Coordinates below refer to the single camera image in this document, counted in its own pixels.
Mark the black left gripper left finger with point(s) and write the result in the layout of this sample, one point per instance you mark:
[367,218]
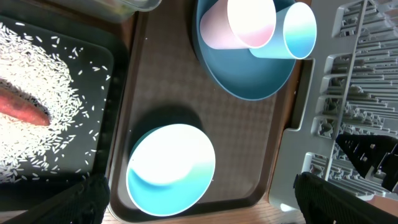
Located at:
[85,202]

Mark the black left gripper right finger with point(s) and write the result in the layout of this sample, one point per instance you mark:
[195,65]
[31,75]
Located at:
[322,202]

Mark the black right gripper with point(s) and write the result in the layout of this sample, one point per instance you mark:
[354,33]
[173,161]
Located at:
[370,154]

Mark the light blue bowl of rice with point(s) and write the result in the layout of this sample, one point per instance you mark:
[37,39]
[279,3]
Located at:
[169,169]

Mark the orange carrot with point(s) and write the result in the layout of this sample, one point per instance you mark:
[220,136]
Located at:
[21,109]

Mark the light blue cup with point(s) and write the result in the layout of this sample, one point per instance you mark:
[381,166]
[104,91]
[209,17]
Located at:
[295,34]

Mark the dark blue plate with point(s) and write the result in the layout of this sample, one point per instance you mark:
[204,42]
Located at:
[237,71]

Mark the pink cup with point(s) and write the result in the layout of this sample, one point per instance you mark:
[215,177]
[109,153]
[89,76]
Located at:
[238,24]

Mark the grey dishwasher rack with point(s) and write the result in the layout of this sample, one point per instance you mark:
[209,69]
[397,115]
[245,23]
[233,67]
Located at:
[348,86]

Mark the pile of white rice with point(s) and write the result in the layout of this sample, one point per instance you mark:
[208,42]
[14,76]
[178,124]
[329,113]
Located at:
[69,81]

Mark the black plastic bin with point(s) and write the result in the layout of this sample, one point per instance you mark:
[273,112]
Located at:
[27,194]

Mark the brown serving tray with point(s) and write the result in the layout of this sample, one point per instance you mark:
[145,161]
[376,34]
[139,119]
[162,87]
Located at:
[167,84]

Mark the clear plastic bin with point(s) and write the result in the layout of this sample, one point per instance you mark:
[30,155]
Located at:
[115,11]

